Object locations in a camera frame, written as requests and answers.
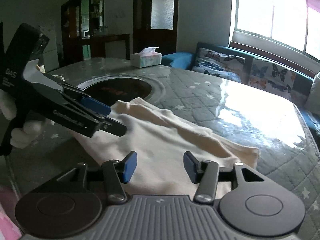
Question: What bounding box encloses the round black induction cooktop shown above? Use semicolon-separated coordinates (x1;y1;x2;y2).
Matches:
84;77;152;106

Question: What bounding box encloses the grey quilted star tablecloth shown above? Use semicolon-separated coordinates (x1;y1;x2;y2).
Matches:
7;57;320;240

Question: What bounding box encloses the left butterfly cushion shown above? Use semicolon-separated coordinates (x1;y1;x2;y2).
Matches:
191;48;248;84

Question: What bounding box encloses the butterfly cushion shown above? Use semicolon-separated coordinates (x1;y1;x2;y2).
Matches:
248;57;296;101
191;48;248;84

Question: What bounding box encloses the pink flower fabric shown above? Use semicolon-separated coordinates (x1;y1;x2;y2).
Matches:
0;186;23;240

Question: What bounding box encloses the blue sofa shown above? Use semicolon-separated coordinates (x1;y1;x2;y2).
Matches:
162;42;319;140

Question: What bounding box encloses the white gloved left hand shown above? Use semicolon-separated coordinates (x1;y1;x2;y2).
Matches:
1;90;55;149

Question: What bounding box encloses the plain grey pillow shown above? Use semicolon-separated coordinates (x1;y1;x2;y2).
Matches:
304;72;320;115

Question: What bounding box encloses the dark glass cabinet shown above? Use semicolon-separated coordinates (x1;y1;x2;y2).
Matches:
57;0;130;66

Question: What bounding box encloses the right butterfly cushion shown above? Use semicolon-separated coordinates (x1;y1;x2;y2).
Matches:
248;57;296;101

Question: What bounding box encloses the tissue box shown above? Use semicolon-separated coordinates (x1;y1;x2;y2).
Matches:
130;47;162;68

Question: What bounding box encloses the cream white sweater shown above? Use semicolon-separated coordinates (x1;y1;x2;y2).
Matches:
72;98;260;197

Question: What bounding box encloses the window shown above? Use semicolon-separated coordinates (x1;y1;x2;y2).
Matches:
233;0;319;62

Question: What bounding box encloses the dark wooden door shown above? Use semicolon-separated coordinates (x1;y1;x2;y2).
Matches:
133;0;178;55

